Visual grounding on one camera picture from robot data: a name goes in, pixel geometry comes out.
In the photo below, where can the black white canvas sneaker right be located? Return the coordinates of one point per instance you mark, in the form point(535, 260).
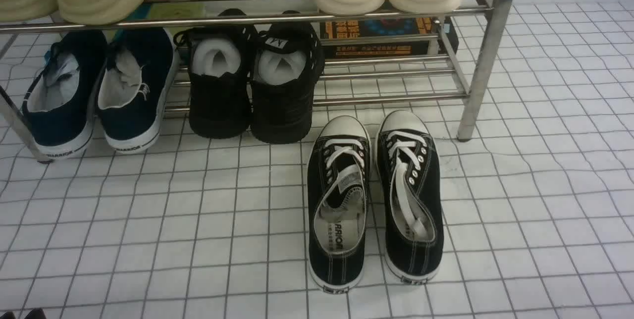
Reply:
point(408, 167)

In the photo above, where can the black white canvas sneaker left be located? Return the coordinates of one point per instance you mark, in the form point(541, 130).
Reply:
point(338, 173)

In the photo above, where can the black mesh sneaker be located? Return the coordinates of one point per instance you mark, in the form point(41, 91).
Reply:
point(220, 59)
point(289, 60)

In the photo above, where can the black mesh sneaker right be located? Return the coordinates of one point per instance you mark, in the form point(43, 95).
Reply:
point(289, 60)

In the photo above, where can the green teal box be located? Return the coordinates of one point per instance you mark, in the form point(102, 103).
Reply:
point(180, 10)

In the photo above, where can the silver metal shoe rack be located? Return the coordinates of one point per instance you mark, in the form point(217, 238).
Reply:
point(440, 60)

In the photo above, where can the black orange printed box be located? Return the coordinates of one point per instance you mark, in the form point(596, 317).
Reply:
point(376, 38)

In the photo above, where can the navy canvas sneaker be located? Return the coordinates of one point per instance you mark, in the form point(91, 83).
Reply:
point(60, 103)
point(140, 67)

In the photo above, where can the black white canvas sneaker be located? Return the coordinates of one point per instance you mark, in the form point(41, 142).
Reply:
point(408, 167)
point(338, 173)

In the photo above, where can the black mesh sneaker left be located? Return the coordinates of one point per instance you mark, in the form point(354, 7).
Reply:
point(220, 59)

